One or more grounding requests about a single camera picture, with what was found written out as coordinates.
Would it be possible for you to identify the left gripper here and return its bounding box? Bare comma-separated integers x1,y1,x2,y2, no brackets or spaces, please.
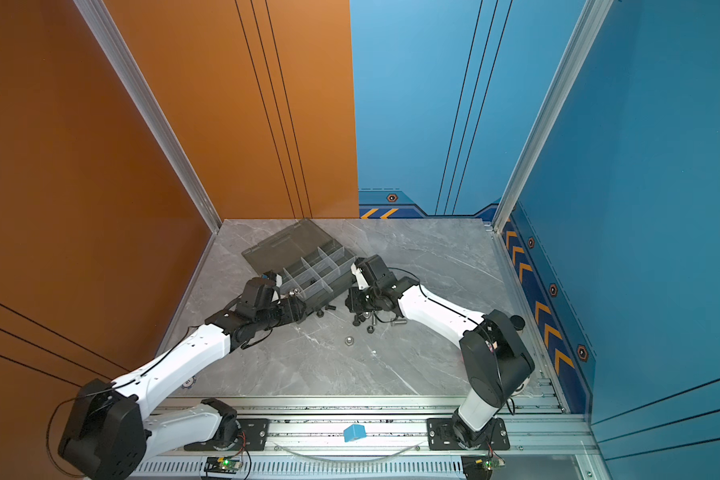
256,294,308,334

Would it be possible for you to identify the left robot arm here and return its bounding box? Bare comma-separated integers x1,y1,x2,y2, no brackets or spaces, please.
56,277,309,479

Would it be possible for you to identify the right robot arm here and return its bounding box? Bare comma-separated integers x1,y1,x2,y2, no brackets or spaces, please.
346,255,536,450

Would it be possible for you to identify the grey plastic organizer box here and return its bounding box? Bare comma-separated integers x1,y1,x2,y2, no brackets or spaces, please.
242,219,356,317

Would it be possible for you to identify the brown jar black lid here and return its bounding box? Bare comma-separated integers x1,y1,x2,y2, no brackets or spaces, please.
510,315,526,332

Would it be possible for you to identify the left circuit board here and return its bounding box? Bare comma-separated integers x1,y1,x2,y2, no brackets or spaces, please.
202,456,245,479

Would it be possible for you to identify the circuit board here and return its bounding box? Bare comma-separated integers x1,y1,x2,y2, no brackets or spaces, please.
461,456,505,480
202,456,245,479

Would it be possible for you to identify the right circuit board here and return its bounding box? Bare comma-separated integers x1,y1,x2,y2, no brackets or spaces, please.
461,456,505,480

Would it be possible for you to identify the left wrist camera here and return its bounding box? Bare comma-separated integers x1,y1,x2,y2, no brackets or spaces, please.
262,271,283,291

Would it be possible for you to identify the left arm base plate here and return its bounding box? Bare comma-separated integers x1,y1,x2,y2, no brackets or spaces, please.
209,418,270,452

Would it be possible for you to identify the blue block on rail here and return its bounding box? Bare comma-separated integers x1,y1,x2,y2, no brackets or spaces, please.
343,423,367,443

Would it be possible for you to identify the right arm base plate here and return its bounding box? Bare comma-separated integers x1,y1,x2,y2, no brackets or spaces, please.
427,417,511,451

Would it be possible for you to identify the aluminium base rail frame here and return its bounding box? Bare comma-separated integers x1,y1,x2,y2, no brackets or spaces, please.
83,394,613,480

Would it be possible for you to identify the left aluminium corner post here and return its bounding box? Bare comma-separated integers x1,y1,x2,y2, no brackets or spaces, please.
74,0,222,234

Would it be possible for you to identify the aluminium corner post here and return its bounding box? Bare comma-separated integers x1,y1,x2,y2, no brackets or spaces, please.
74,0,222,234
491,0,613,234

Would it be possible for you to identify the right aluminium corner post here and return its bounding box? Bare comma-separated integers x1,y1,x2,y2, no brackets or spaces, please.
491,0,613,234

